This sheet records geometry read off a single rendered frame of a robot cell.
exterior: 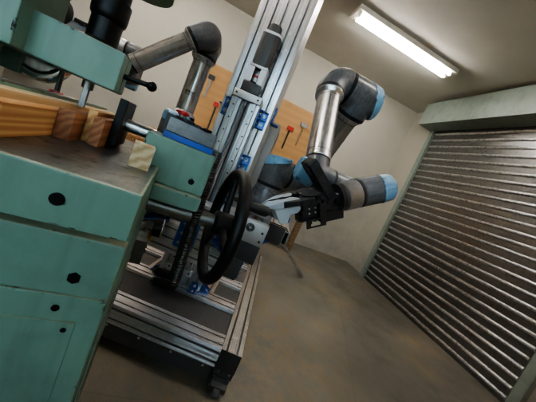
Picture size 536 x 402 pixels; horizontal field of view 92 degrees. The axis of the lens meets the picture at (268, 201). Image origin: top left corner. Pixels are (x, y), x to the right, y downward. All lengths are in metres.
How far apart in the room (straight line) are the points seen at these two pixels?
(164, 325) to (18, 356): 0.75
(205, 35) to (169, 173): 0.85
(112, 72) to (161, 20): 3.57
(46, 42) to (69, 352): 0.49
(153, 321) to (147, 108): 3.10
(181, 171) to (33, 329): 0.32
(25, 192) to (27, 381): 0.31
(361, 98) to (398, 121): 3.81
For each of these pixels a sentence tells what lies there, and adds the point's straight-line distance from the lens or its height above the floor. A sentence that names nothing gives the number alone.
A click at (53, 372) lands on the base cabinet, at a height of 0.58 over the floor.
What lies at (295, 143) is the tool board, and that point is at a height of 1.44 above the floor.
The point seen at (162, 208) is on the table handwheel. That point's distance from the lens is 0.61.
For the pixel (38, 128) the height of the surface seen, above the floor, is 0.91.
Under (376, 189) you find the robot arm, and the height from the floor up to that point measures 1.04.
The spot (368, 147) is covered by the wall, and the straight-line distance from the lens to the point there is 4.51.
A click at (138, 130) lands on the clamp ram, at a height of 0.95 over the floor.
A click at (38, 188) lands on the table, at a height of 0.88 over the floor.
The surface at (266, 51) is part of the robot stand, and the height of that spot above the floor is 1.44.
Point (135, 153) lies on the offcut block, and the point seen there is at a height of 0.92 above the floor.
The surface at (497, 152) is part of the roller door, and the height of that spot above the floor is 2.06.
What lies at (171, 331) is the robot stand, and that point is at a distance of 1.24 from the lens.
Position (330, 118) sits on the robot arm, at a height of 1.19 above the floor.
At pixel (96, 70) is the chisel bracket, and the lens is 0.59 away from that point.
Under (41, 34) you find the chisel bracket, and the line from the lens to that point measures 0.62.
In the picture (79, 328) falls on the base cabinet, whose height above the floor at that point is 0.66.
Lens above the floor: 0.99
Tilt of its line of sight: 7 degrees down
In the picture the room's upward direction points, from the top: 23 degrees clockwise
